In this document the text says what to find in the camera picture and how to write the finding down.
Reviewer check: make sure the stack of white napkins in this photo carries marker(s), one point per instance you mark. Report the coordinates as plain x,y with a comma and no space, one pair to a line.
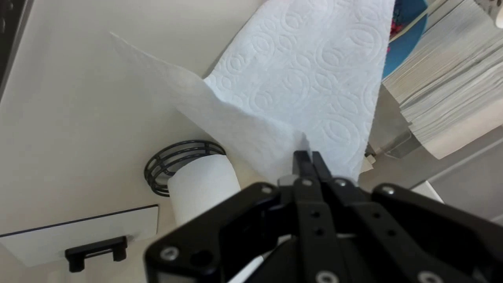
450,89

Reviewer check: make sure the large white paper napkin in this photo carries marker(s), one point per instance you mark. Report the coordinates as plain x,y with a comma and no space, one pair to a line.
300,75

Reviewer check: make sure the white board with black handle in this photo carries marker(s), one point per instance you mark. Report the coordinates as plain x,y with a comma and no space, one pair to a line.
74,241

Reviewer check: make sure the white paper towel roll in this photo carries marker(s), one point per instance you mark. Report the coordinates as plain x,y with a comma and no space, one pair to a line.
201,185

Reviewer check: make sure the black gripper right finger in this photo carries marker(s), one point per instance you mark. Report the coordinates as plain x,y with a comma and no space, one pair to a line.
319,168

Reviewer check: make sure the black wire towel holder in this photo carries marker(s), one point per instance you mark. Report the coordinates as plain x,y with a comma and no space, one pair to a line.
168,161

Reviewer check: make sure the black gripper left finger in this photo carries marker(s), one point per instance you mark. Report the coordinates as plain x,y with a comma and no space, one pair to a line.
303,168

